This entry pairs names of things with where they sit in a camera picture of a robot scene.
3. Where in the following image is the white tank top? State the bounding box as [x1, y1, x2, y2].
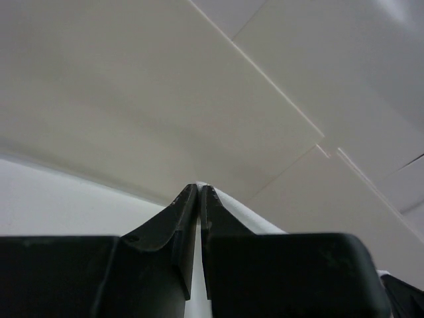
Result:
[188, 183, 391, 317]

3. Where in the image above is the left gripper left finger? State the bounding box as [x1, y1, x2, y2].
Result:
[122, 184, 198, 300]

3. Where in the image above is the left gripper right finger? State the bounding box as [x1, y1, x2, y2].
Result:
[200, 185, 260, 300]

